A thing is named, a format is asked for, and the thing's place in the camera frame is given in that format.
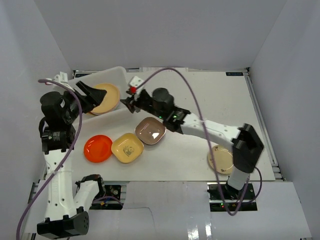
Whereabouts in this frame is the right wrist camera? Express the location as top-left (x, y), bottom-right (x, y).
top-left (127, 76), bottom-right (145, 95)

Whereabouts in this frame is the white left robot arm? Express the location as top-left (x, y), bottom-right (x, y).
top-left (36, 81), bottom-right (107, 240)

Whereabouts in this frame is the brown square plate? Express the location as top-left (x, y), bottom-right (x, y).
top-left (134, 117), bottom-right (166, 145)

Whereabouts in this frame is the white plastic bin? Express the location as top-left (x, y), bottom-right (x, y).
top-left (68, 66), bottom-right (131, 124)

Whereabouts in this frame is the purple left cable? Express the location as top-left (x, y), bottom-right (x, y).
top-left (15, 78), bottom-right (84, 240)

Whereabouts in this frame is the yellow round plate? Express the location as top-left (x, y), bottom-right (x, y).
top-left (90, 83), bottom-right (120, 116)

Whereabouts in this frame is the paper sheet at back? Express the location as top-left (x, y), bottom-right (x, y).
top-left (139, 66), bottom-right (189, 73)

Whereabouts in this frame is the orange round plate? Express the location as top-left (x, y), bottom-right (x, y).
top-left (83, 134), bottom-right (113, 163)

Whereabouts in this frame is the beige floral round plate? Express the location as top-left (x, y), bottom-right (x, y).
top-left (207, 145), bottom-right (234, 175)

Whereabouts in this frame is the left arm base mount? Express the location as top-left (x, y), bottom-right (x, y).
top-left (89, 185), bottom-right (126, 211)

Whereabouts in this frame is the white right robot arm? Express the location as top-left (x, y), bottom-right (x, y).
top-left (120, 87), bottom-right (264, 200)

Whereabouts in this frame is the yellow square panda plate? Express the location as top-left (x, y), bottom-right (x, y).
top-left (111, 133), bottom-right (144, 164)

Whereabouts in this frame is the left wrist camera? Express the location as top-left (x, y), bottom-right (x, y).
top-left (45, 71), bottom-right (75, 94)

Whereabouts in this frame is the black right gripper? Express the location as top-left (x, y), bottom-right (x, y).
top-left (120, 91), bottom-right (165, 121)

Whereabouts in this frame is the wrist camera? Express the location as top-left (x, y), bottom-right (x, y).
top-left (127, 76), bottom-right (145, 95)
top-left (45, 71), bottom-right (75, 94)

